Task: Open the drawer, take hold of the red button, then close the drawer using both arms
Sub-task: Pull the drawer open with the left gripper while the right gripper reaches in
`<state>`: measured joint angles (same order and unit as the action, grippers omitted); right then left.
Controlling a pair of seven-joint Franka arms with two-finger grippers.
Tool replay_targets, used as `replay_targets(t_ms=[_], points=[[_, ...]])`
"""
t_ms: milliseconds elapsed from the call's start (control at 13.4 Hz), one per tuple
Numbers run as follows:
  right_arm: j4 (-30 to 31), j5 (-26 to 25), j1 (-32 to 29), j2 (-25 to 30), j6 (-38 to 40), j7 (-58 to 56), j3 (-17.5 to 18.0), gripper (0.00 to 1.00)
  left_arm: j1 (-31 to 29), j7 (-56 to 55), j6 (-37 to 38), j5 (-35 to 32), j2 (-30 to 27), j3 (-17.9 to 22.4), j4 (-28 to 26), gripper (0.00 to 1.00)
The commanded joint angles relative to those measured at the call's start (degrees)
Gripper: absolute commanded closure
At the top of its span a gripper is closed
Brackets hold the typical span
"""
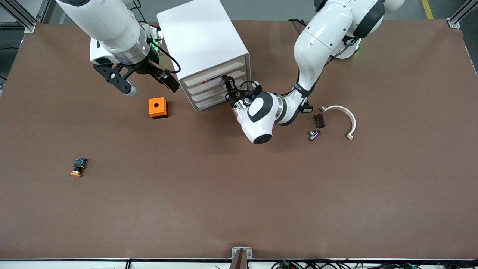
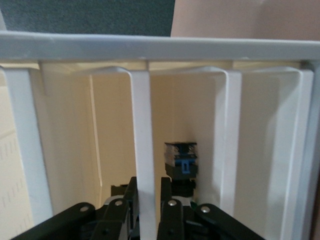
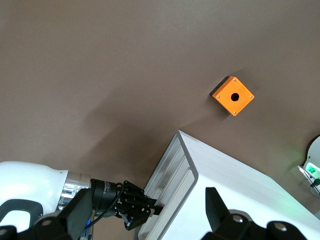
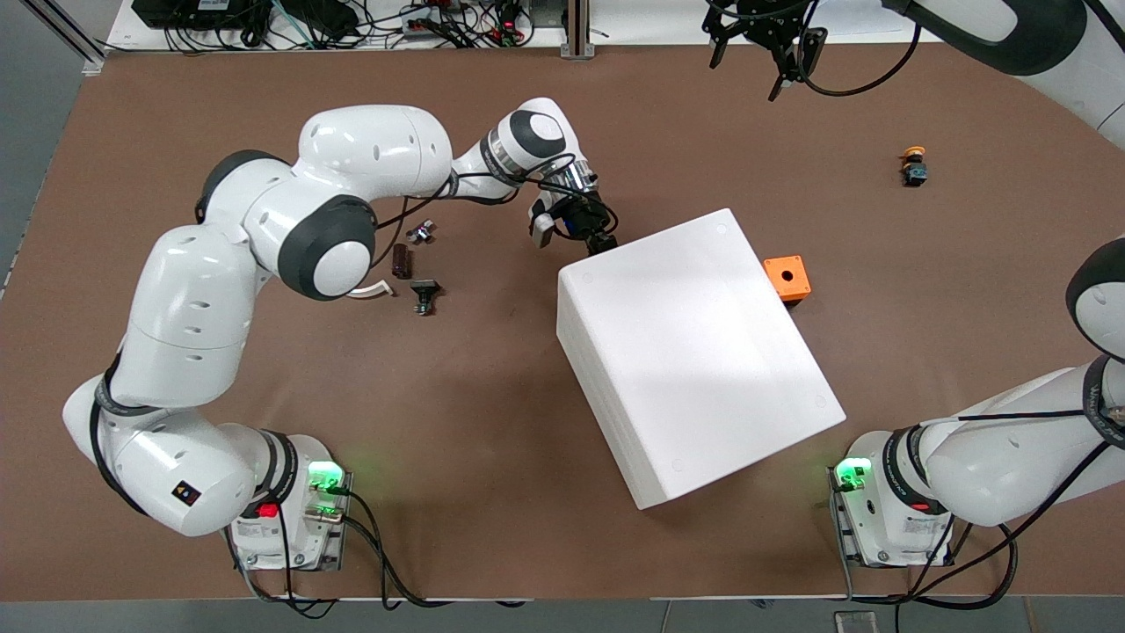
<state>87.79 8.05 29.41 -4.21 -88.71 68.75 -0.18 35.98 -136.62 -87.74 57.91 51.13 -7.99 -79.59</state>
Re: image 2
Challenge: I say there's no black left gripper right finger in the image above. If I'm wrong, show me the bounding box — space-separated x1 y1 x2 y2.
157 176 266 240

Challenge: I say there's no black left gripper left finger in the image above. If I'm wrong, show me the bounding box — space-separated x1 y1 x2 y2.
11 176 140 240

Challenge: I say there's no blue and black relay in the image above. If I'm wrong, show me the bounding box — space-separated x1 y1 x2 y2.
163 141 200 201

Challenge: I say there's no white plastic drawer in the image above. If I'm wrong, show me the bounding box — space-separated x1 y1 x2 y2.
72 65 157 240
0 63 55 226

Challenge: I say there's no white drawer cabinet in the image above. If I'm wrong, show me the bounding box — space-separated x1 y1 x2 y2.
0 31 320 240

